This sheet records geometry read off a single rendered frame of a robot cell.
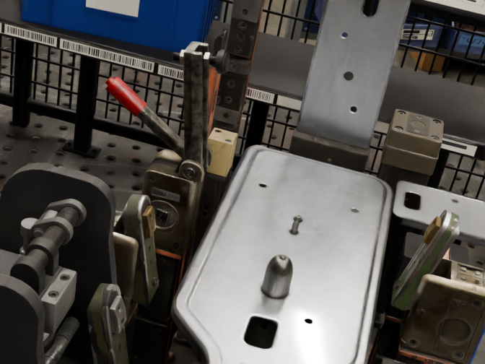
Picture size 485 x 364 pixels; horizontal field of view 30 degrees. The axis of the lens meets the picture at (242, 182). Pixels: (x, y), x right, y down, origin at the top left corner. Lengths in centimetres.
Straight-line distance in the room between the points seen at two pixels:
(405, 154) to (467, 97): 26
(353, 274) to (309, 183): 20
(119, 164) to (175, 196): 67
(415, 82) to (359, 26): 30
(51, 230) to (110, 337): 13
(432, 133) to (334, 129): 15
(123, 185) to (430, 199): 66
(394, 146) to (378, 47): 15
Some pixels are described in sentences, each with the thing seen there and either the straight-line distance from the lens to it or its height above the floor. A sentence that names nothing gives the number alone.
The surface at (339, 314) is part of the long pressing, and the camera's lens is 105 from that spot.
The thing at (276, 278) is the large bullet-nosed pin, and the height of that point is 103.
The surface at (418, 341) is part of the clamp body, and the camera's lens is 113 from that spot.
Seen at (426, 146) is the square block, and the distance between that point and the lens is 135.
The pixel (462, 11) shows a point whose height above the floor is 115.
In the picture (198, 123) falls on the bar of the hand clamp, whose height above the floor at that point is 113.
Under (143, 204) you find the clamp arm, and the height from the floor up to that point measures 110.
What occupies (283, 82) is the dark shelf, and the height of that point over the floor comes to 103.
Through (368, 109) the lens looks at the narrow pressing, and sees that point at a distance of 136.
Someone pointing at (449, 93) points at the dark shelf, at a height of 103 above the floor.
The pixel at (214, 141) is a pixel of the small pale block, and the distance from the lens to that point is 119.
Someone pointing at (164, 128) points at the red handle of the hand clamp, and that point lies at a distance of 113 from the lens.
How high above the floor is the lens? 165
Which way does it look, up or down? 32 degrees down
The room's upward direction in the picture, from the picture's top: 12 degrees clockwise
